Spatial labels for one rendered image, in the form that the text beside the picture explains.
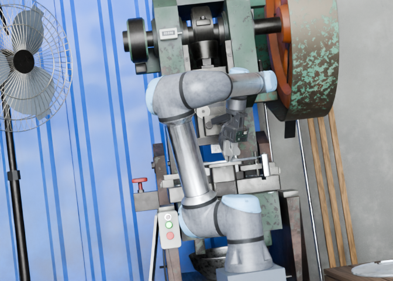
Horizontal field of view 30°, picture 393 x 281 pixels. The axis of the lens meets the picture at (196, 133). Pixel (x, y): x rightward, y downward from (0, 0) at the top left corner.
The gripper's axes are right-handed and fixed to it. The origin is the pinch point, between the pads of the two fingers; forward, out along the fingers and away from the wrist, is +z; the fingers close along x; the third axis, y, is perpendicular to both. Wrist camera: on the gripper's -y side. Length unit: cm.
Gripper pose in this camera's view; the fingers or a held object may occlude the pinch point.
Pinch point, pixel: (227, 158)
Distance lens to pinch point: 281.2
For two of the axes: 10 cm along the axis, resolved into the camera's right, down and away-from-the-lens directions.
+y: 5.5, 2.9, -7.9
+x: 8.3, -0.9, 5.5
